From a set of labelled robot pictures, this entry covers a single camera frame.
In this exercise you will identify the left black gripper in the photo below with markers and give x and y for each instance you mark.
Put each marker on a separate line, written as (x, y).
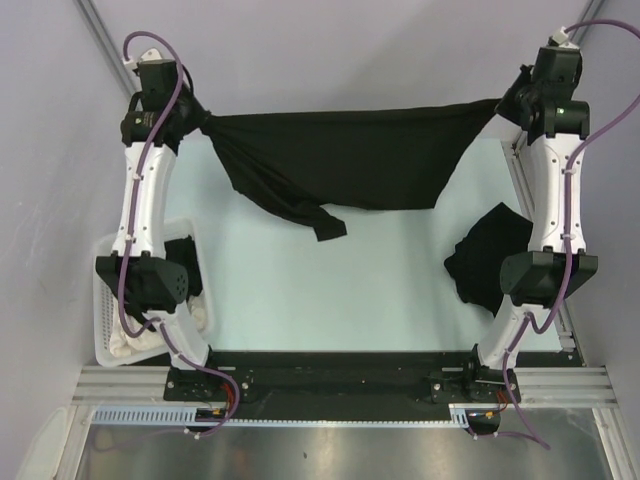
(198, 114)

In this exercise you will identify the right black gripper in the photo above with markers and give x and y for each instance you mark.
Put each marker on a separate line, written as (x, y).
(506, 107)

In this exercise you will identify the white plastic basket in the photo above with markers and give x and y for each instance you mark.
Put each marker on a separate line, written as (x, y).
(174, 228)

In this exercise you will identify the black printed t shirt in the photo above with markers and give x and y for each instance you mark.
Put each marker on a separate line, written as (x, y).
(293, 164)

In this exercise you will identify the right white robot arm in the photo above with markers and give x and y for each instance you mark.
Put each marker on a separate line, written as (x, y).
(535, 283)

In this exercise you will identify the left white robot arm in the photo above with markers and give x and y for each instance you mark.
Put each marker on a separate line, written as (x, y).
(149, 287)

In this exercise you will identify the stack of folded black shirts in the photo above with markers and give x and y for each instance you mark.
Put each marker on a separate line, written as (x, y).
(477, 259)

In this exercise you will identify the black shirt in basket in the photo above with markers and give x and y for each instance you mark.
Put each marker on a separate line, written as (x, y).
(183, 252)

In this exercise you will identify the white shirt in basket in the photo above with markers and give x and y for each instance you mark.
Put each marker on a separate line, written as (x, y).
(122, 346)

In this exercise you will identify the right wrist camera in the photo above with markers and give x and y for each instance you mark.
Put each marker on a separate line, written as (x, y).
(560, 38)

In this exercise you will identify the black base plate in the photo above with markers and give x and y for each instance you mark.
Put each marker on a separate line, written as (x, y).
(342, 386)

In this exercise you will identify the left aluminium frame rail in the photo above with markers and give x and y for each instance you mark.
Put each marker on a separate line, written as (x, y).
(124, 385)

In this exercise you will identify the aluminium frame rail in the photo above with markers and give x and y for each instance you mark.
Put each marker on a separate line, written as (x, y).
(565, 387)
(124, 385)

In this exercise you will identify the left cable duct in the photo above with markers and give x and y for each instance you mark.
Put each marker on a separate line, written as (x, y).
(156, 416)

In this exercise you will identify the cable duct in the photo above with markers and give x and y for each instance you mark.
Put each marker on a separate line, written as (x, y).
(476, 416)
(156, 416)

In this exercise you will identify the right cable duct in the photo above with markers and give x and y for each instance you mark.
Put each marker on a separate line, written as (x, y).
(476, 416)

